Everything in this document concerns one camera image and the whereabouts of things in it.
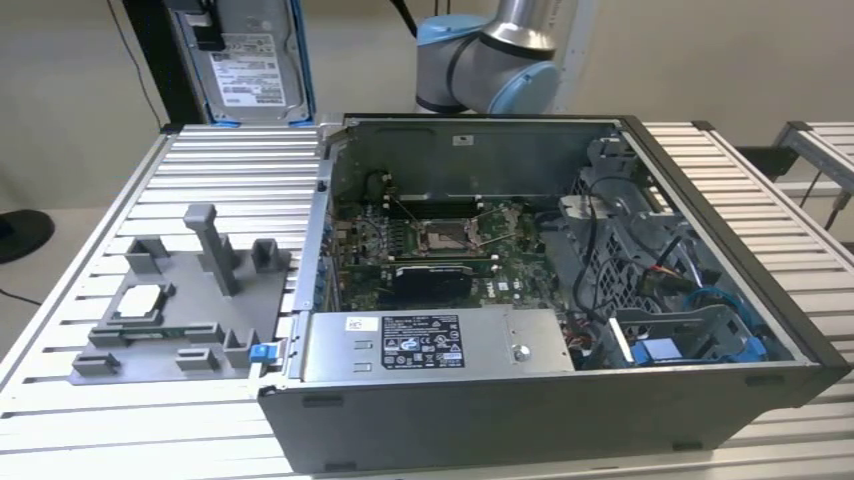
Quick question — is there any silver CPU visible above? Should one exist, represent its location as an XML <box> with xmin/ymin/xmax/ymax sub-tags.
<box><xmin>115</xmin><ymin>285</ymin><xmax>166</xmax><ymax>319</ymax></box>

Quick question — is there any metal slat side table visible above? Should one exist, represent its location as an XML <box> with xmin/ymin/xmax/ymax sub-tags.
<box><xmin>773</xmin><ymin>119</ymin><xmax>854</xmax><ymax>202</ymax></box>

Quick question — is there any black graphics card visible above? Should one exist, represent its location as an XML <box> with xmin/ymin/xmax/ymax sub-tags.
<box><xmin>390</xmin><ymin>264</ymin><xmax>476</xmax><ymax>307</ymax></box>

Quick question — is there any black round stand base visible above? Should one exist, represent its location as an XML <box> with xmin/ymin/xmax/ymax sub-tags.
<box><xmin>0</xmin><ymin>209</ymin><xmax>56</xmax><ymax>264</ymax></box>

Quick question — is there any silver power supply unit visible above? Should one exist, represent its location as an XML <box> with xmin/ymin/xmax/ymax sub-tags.
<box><xmin>302</xmin><ymin>307</ymin><xmax>578</xmax><ymax>384</ymax></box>

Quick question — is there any black table bracket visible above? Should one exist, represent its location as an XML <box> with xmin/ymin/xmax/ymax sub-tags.
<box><xmin>733</xmin><ymin>144</ymin><xmax>801</xmax><ymax>177</ymax></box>

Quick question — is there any blue carrier in bay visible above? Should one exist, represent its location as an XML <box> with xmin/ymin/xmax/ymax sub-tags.
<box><xmin>629</xmin><ymin>338</ymin><xmax>687</xmax><ymax>365</ymax></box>

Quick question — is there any blue wire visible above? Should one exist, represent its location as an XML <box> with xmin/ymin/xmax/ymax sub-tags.
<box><xmin>685</xmin><ymin>286</ymin><xmax>770</xmax><ymax>352</ymax></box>

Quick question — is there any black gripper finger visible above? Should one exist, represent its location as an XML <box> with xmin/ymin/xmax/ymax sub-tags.
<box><xmin>196</xmin><ymin>0</ymin><xmax>227</xmax><ymax>52</ymax></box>

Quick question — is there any black open PC case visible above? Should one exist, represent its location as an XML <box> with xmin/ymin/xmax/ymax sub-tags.
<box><xmin>256</xmin><ymin>112</ymin><xmax>853</xmax><ymax>474</ymax></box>

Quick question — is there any CPU socket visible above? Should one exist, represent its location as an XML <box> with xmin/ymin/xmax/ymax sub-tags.
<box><xmin>412</xmin><ymin>217</ymin><xmax>483</xmax><ymax>254</ymax></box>

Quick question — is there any green motherboard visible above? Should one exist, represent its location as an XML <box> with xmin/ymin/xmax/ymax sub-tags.
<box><xmin>326</xmin><ymin>199</ymin><xmax>570</xmax><ymax>311</ymax></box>

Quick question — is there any locking lever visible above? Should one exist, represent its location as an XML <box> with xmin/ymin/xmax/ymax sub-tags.
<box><xmin>388</xmin><ymin>195</ymin><xmax>430</xmax><ymax>225</ymax></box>

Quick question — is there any hard disk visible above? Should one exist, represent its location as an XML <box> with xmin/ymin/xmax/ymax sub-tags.
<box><xmin>168</xmin><ymin>0</ymin><xmax>316</xmax><ymax>129</ymax></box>

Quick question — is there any black upright post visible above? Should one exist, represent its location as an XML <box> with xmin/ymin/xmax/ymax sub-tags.
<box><xmin>123</xmin><ymin>0</ymin><xmax>210</xmax><ymax>126</ymax></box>

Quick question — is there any grey parts rack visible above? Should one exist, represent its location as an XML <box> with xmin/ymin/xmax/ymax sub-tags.
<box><xmin>69</xmin><ymin>202</ymin><xmax>299</xmax><ymax>387</ymax></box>

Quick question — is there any black wire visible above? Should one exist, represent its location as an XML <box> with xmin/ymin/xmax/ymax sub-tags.
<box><xmin>571</xmin><ymin>174</ymin><xmax>646</xmax><ymax>314</ymax></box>

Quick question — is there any black floor cable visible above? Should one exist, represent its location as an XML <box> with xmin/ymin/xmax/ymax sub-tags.
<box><xmin>0</xmin><ymin>287</ymin><xmax>43</xmax><ymax>307</ymax></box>

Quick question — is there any grey metal disk bay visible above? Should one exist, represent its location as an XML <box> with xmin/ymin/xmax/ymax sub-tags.
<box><xmin>539</xmin><ymin>137</ymin><xmax>766</xmax><ymax>362</ymax></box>

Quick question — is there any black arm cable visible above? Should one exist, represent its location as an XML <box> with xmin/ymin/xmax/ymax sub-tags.
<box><xmin>390</xmin><ymin>0</ymin><xmax>423</xmax><ymax>32</ymax></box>

